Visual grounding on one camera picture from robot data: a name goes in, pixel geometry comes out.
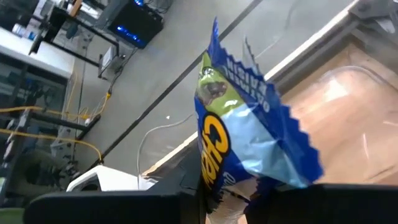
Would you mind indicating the black computer with blue lights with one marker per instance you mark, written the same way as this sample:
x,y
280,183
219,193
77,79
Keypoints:
x,y
136,21

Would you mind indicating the oatmeal raisin granola bar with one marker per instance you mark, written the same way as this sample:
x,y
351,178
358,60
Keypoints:
x,y
255,140

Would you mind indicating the black equipment stand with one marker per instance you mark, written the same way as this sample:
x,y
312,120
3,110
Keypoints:
x,y
56,119

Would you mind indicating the clear plastic bin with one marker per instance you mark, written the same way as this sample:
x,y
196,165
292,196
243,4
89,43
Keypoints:
x,y
357,124

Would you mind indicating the white desk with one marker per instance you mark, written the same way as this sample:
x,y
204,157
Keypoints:
x,y
46,56

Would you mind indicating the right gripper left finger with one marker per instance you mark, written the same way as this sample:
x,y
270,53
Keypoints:
x,y
124,208

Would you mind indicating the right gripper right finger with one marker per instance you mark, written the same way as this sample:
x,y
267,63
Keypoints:
x,y
342,205

